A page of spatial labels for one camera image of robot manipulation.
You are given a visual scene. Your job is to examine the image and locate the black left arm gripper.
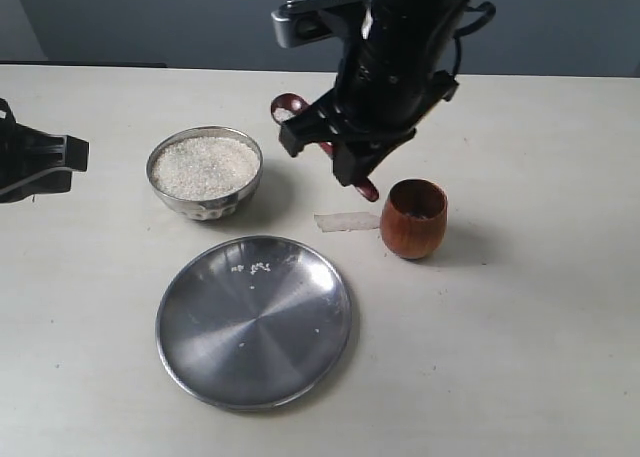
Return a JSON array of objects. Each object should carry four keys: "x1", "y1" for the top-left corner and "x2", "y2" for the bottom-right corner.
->
[{"x1": 0, "y1": 98, "x2": 89, "y2": 203}]

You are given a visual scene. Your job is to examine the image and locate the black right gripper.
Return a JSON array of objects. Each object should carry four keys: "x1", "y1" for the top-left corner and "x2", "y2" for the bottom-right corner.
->
[{"x1": 278, "y1": 6, "x2": 459, "y2": 186}]

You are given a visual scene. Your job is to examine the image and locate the dark red wooden spoon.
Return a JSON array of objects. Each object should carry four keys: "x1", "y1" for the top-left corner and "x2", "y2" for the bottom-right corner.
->
[{"x1": 270, "y1": 93, "x2": 379, "y2": 202}]

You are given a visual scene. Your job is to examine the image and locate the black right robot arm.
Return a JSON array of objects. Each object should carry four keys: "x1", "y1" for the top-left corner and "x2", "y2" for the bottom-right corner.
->
[{"x1": 272, "y1": 0, "x2": 496, "y2": 187}]

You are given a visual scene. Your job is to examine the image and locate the brown wooden cup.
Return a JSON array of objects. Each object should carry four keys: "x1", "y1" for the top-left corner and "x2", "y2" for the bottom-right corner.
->
[{"x1": 379, "y1": 179, "x2": 448, "y2": 260}]

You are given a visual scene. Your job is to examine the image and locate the steel bowl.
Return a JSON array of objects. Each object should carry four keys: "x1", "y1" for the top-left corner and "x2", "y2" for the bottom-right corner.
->
[{"x1": 146, "y1": 126, "x2": 263, "y2": 221}]

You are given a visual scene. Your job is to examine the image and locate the clear tape strip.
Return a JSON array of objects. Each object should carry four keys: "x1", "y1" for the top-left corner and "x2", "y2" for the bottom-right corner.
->
[{"x1": 314, "y1": 212, "x2": 380, "y2": 233}]

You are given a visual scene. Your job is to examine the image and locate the round steel plate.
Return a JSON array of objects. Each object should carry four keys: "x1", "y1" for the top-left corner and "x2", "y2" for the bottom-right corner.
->
[{"x1": 155, "y1": 235, "x2": 353, "y2": 411}]

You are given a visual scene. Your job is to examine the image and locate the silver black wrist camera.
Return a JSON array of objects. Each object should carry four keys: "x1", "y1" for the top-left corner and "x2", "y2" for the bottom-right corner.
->
[{"x1": 271, "y1": 0, "x2": 369, "y2": 48}]

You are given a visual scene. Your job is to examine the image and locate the black cable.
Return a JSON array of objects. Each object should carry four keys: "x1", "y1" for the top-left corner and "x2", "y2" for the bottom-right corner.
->
[{"x1": 447, "y1": 1, "x2": 497, "y2": 78}]

